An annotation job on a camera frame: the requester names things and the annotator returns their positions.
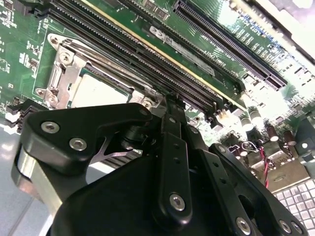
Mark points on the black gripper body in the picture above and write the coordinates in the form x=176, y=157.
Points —
x=110, y=201

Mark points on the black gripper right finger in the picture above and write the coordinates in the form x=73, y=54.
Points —
x=210, y=157

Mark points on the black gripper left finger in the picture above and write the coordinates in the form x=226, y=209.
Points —
x=61, y=137

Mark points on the silver CPU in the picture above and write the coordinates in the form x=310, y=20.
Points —
x=103, y=96

